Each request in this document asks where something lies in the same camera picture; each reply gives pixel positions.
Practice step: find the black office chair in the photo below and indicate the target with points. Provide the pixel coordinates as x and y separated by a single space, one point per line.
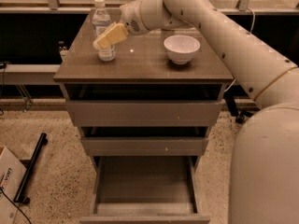
229 96

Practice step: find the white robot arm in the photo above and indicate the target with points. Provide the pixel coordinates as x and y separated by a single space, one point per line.
264 173

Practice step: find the small bottle behind cabinet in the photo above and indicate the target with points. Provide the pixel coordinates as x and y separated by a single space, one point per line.
63 49

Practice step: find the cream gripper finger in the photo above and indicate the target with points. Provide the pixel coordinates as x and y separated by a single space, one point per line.
114 34

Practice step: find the blue label plastic water bottle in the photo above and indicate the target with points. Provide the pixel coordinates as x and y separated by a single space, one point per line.
101 20

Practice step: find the grey top drawer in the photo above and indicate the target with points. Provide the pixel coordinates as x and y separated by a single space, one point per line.
143 113

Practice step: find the black metal bar stand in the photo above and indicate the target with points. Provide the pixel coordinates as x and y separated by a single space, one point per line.
20 196

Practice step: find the white cardboard box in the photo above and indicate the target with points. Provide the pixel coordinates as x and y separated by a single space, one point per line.
11 173

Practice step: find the white ceramic bowl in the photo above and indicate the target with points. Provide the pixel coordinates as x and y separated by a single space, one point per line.
181 49

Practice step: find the grey middle drawer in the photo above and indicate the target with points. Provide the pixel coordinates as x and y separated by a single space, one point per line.
144 141

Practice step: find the grey open bottom drawer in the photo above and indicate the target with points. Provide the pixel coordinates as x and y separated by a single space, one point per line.
145 190

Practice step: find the grey three drawer cabinet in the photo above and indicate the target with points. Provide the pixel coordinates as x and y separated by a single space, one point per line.
140 71

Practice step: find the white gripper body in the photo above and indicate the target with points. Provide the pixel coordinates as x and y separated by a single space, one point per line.
131 17

